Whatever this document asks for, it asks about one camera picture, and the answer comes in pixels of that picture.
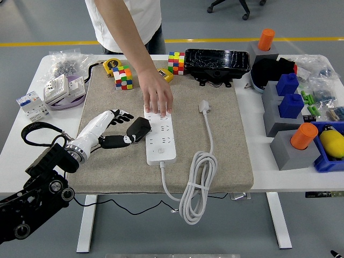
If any clear bag of blue parts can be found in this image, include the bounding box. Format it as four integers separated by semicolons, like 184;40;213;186
309;55;338;81
309;79;339;104

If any person's right hand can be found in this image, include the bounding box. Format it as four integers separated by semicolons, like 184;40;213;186
138;67;174;118

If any white and blue bowl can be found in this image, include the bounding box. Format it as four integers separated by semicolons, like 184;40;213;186
249;69;269;94

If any tall colourful puzzle cube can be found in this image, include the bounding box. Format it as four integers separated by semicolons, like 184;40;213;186
168;51;186;76

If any clear bag of metal nuts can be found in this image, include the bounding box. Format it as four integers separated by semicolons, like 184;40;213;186
37;48;97;84

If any yellow tape measure black strap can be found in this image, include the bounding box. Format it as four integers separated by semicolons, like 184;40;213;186
157;68;175;83

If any grey-brown mat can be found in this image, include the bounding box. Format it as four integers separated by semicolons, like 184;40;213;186
66;59;255;195

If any white strip cord with plug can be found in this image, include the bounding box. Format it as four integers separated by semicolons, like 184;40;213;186
160;99;219;226

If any metal table bracket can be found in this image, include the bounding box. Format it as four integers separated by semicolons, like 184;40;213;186
230;192;252;201

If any white boxed wall socket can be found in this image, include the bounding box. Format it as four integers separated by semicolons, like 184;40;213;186
43;74;70;106

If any clear bag with white label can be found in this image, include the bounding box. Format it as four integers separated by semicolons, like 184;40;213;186
292;55;315;81

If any black cracked screen device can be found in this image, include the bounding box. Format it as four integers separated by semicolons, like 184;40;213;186
184;48;251;88

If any white circuit breaker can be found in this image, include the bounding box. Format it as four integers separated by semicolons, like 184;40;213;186
15;90;51;124

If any grey block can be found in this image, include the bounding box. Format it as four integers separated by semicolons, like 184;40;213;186
262;101;307;138
269;130;322;171
246;40;280;65
261;80;299;108

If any orange cylinder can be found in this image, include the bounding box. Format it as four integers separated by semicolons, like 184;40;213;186
290;123;319;151
257;28;276;52

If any person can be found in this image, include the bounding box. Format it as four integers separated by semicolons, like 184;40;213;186
84;0;167;56

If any white switch panel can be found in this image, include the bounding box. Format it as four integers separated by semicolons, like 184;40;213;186
68;76;87;97

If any thin black adapter cord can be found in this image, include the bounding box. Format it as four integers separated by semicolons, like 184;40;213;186
72;193;232;216

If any black office chair base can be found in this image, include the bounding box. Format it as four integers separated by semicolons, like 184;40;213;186
206;0;267;21

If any blue block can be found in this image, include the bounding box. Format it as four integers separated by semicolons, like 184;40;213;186
275;72;300;97
278;93;305;119

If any yellow rounded object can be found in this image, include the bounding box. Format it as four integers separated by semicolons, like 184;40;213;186
319;130;344;159

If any clear bag of mixed parts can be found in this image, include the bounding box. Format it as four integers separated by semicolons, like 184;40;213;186
325;105;344;122

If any white power strip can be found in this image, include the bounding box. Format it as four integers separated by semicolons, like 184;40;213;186
144;103;178;166

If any blue plastic bin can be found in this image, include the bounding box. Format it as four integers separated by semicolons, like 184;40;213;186
310;120;344;173

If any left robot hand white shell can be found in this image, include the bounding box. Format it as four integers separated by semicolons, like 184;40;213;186
74;109;137;154

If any yellow tape measure black dial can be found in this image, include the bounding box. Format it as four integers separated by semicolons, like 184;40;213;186
85;58;123;81

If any white table leg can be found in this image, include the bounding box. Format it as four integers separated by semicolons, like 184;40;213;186
76;195;98;253
266;192;293;249

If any black power adapter plug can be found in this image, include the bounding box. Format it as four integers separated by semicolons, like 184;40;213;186
126;116;152;143

